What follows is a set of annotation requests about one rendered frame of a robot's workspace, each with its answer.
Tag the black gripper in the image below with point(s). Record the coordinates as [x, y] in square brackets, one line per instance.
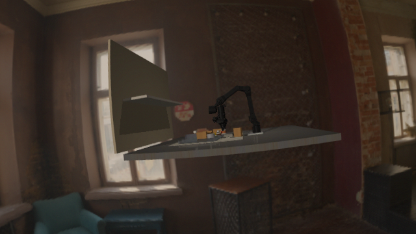
[222, 121]

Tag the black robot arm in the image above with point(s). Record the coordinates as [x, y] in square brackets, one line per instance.
[213, 109]

